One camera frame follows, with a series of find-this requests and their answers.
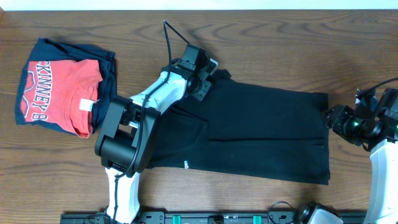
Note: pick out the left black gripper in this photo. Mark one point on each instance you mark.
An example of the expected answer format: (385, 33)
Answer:
(206, 88)

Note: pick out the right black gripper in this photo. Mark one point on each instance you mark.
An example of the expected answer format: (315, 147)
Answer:
(340, 114)

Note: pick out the black t-shirt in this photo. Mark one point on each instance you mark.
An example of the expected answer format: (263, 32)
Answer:
(248, 130)

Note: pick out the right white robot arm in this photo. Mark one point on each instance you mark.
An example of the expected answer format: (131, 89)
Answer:
(378, 135)

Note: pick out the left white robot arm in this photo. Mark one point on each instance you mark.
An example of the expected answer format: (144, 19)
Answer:
(126, 140)

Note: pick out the red folded t-shirt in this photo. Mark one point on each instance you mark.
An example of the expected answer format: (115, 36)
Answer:
(62, 92)

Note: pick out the navy folded garment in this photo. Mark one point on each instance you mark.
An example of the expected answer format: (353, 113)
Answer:
(50, 50)

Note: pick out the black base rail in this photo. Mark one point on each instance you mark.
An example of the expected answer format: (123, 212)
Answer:
(186, 218)

